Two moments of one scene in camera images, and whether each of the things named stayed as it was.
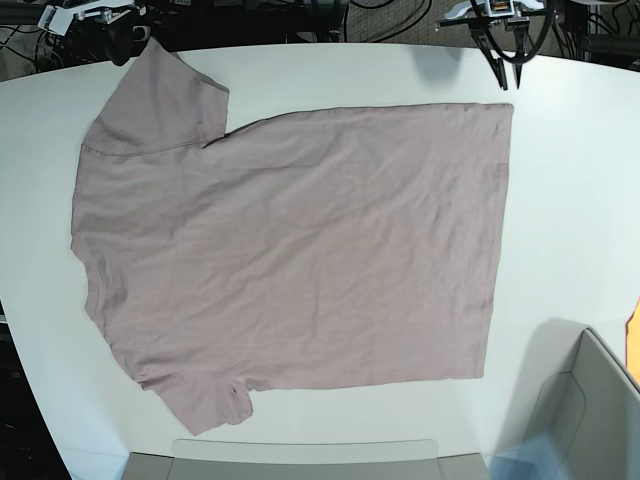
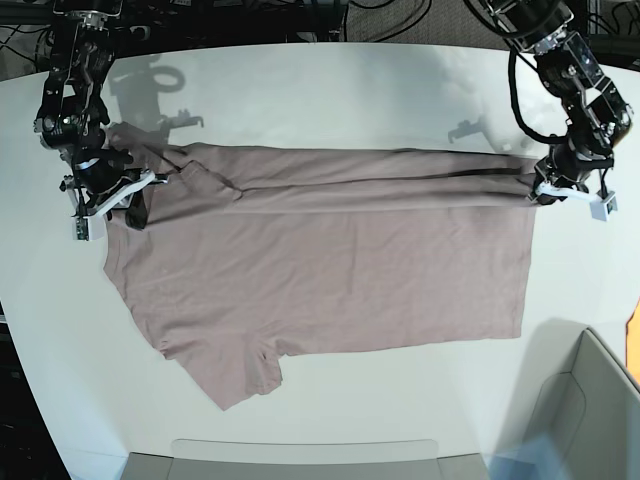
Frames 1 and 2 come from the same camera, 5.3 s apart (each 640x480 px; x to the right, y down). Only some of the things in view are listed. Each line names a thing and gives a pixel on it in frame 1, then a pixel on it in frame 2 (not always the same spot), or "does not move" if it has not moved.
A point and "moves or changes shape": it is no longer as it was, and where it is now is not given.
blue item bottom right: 535,459 does not move
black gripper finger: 481,37 → 546,199
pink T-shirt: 324,248 moves or changes shape
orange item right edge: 632,348 does not move
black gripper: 120,40 → 95,169
